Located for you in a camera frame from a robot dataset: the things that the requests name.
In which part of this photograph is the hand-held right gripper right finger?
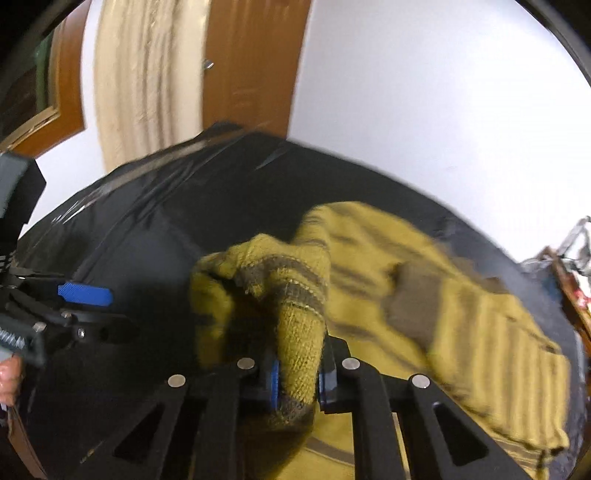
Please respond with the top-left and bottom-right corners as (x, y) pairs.
(318, 337), (532, 480)

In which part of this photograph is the yellow striped knit sweater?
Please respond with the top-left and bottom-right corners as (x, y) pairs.
(189, 200), (573, 480)

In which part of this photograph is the black plastic table cover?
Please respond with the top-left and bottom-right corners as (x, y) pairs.
(9, 122), (587, 480)

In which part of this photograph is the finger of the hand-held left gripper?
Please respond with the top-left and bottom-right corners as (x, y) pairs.
(9, 272), (114, 315)
(28, 307), (139, 346)

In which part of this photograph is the wooden window frame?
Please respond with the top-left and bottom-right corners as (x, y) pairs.
(0, 18), (88, 158)

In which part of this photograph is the wooden door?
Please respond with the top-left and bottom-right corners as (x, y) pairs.
(201, 0), (312, 139)

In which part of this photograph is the person's left hand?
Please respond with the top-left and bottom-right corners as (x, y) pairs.
(0, 355), (24, 407)

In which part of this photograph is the wooden desk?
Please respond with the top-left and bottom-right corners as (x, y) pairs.
(524, 247), (591, 342)

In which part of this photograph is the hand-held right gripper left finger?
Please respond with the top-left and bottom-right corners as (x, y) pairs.
(78, 355), (282, 480)

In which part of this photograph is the beige ribbed curtain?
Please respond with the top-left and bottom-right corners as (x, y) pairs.
(92, 0), (208, 171)

